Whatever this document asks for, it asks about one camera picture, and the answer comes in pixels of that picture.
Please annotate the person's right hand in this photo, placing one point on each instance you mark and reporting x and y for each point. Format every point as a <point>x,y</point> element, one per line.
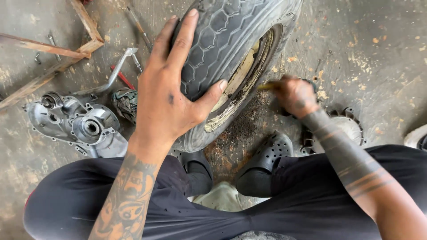
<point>295,95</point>

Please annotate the person's left hand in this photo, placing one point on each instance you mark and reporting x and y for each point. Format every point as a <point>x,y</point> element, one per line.
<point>163,100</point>

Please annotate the black scooter tyre with rim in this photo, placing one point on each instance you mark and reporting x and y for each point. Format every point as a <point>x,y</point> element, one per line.
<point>230,63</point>

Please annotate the dirty crumpled rag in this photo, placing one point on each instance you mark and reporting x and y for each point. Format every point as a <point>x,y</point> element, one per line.
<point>125,103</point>

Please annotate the silver kickstart lever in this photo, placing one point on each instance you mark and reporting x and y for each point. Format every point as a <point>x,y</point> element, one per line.
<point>110,75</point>

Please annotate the round fan cover part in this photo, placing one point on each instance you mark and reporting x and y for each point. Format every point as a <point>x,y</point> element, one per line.
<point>347,128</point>

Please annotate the long metal screwdriver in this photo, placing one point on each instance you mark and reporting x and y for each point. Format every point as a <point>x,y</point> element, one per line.
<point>139,28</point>

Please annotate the black clog shoe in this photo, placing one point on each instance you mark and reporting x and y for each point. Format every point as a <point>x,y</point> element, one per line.
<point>263,165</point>
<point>196,171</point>

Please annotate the silver engine crankcase cover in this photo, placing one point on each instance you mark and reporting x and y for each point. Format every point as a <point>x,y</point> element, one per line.
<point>73,121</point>

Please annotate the white stool seat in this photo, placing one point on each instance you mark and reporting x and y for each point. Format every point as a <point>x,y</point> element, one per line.
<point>222,198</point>

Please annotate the small metal wrench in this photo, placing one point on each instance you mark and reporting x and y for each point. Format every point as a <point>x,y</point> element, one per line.
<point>54,46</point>

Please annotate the person's black trousers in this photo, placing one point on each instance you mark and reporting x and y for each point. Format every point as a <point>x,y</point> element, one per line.
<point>233,206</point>

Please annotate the white shoe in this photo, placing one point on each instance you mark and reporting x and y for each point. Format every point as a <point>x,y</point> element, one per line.
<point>417,136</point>

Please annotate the small metal socket bit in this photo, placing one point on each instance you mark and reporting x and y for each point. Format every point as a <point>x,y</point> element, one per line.
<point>37,59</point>

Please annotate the wooden frame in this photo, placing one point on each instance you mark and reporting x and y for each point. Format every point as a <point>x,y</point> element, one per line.
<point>50,56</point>

